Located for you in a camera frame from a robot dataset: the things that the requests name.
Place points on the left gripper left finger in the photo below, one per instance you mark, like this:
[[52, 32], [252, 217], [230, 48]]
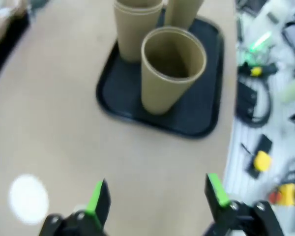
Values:
[[98, 216]]

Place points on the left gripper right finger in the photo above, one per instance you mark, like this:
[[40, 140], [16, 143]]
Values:
[[218, 196]]

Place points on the white scalloped paper coaster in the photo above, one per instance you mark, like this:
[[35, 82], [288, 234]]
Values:
[[28, 195]]

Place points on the tall brown paper cup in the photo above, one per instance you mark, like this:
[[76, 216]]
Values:
[[159, 98], [130, 37], [179, 12]]

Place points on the yellow block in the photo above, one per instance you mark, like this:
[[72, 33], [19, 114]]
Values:
[[261, 161]]

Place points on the yellow red emergency stop button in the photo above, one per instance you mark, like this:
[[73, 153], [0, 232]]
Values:
[[286, 194]]

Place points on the flat black box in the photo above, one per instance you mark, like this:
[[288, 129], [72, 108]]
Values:
[[264, 143]]

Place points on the black plastic serving tray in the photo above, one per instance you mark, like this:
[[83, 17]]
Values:
[[206, 98]]

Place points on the black power supply box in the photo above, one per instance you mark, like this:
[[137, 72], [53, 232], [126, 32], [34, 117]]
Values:
[[245, 97]]

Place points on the yellow and black clamp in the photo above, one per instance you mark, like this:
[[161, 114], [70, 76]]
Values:
[[256, 70]]

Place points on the green lit device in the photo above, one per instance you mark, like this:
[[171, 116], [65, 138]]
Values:
[[259, 43]]

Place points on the black chair frame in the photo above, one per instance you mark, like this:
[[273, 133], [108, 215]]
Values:
[[293, 34]]

